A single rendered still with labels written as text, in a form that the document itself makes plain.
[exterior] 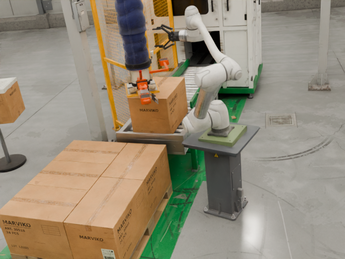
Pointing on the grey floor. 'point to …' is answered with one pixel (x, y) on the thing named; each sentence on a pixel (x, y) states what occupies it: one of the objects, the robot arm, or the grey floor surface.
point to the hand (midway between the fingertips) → (154, 37)
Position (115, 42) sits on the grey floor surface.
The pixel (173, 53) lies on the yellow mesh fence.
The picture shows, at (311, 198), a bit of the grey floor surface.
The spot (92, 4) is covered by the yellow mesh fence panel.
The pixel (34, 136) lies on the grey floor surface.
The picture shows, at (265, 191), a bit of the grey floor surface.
